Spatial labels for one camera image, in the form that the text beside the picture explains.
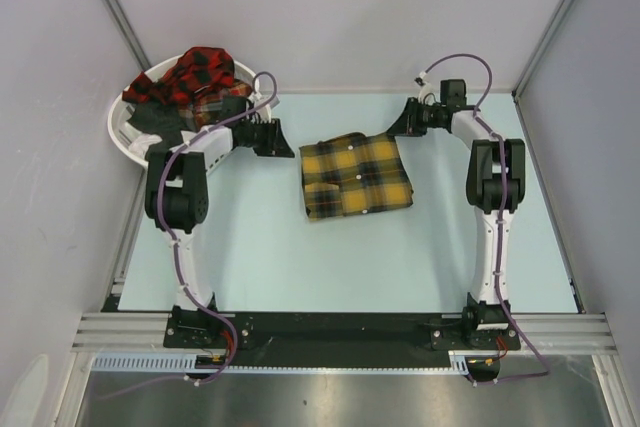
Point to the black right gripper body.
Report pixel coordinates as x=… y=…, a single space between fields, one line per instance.
x=432 y=117

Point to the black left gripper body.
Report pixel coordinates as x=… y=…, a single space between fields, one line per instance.
x=252 y=137

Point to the yellow plaid long sleeve shirt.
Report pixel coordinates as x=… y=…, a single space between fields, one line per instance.
x=352 y=175

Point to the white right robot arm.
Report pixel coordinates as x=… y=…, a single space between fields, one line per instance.
x=495 y=187

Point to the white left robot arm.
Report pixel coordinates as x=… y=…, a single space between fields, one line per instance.
x=177 y=195

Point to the red tan plaid shirt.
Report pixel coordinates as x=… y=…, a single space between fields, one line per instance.
x=208 y=109

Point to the red black checkered shirt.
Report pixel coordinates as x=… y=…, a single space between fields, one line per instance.
x=198 y=72

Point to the dark grey garment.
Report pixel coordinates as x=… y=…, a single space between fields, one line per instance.
x=163 y=121

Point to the white garment in basket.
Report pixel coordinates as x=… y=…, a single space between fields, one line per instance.
x=141 y=145

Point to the white plastic laundry basket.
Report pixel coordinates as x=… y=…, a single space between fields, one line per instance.
x=122 y=133

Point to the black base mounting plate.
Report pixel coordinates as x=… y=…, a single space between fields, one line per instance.
x=321 y=340

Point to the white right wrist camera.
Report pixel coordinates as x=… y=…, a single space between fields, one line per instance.
x=426 y=92

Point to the aluminium frame rail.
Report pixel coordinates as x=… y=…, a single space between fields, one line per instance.
x=121 y=332

